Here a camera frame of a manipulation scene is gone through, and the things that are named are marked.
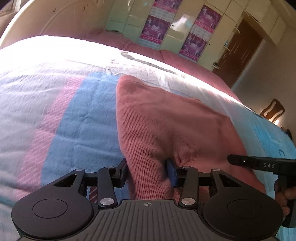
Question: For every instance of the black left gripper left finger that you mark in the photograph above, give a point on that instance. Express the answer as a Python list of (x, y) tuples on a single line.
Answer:
[(109, 178)]

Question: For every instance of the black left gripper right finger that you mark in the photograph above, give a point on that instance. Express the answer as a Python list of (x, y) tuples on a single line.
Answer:
[(185, 178)]

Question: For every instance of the pink knit sweater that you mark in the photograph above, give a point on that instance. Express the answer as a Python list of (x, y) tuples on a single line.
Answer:
[(154, 125)]

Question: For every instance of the right hand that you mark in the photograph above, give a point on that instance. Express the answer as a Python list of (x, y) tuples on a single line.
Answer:
[(280, 198)]

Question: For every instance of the brown wooden chair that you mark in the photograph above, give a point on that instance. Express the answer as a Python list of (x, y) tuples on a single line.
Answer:
[(274, 111)]

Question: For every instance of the blue white patterned bedsheet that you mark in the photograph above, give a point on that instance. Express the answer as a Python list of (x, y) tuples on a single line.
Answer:
[(58, 112)]

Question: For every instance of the lower right purple poster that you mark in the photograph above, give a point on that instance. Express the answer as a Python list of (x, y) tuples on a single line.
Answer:
[(193, 47)]

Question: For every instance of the purple poster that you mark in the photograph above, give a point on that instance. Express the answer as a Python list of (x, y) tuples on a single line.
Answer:
[(165, 6), (206, 23), (153, 32), (193, 47)]

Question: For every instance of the brown wooden door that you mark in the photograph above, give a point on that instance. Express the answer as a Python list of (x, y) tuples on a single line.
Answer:
[(238, 53)]

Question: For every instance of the pink quilted blanket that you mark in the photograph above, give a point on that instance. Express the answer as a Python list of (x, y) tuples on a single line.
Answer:
[(118, 40)]

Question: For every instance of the cream glossy wardrobe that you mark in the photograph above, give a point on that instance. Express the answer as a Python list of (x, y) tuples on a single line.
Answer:
[(129, 17)]

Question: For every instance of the lower left purple poster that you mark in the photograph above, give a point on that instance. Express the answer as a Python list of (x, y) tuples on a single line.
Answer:
[(153, 32)]

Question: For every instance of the upper right purple poster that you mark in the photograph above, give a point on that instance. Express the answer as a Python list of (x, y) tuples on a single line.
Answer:
[(206, 23)]

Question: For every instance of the upper left purple poster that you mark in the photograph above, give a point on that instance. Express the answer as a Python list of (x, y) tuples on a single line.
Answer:
[(165, 6)]

